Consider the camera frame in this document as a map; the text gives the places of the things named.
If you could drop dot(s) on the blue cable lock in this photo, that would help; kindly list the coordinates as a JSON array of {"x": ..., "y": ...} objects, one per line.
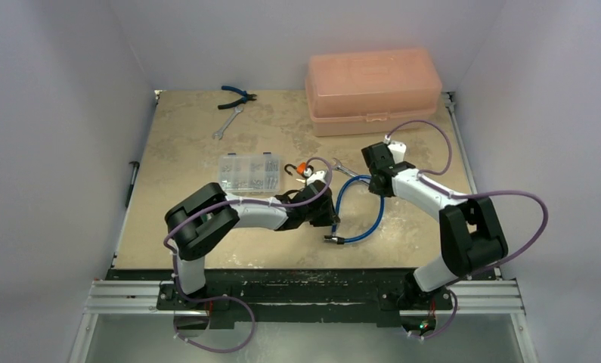
[{"x": 363, "y": 224}]

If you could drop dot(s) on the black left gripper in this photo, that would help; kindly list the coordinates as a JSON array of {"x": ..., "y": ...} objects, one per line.
[{"x": 329, "y": 218}]

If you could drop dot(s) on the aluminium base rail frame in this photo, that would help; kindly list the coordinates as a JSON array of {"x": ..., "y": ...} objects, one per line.
[{"x": 314, "y": 302}]

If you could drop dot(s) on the large chrome open-end wrench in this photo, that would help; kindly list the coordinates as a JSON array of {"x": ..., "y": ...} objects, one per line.
[{"x": 337, "y": 166}]

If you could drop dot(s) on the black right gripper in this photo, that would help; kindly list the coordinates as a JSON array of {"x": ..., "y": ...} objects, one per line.
[{"x": 376, "y": 163}]

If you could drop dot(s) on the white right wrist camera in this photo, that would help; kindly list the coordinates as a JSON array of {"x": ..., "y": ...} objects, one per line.
[{"x": 398, "y": 150}]

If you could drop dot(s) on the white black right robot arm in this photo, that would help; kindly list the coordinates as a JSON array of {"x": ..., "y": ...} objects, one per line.
[{"x": 471, "y": 236}]

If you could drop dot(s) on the pink plastic toolbox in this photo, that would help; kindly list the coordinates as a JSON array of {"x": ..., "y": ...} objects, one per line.
[{"x": 370, "y": 92}]

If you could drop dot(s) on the clear plastic screw organizer box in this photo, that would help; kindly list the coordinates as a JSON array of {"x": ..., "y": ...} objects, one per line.
[{"x": 249, "y": 173}]

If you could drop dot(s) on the black hammer beside table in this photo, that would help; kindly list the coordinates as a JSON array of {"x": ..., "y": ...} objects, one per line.
[{"x": 135, "y": 168}]

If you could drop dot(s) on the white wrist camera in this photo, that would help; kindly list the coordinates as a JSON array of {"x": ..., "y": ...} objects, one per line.
[
  {"x": 318, "y": 176},
  {"x": 398, "y": 150}
]

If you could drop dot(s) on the small silver open-end wrench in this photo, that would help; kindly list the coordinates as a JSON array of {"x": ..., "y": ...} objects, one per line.
[{"x": 220, "y": 132}]

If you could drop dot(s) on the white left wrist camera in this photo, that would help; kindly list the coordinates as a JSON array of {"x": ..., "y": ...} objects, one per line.
[{"x": 318, "y": 176}]

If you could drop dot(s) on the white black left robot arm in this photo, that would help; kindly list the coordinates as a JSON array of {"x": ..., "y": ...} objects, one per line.
[{"x": 200, "y": 222}]

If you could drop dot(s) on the orange black padlock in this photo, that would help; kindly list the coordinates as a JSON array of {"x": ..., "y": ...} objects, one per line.
[{"x": 303, "y": 169}]

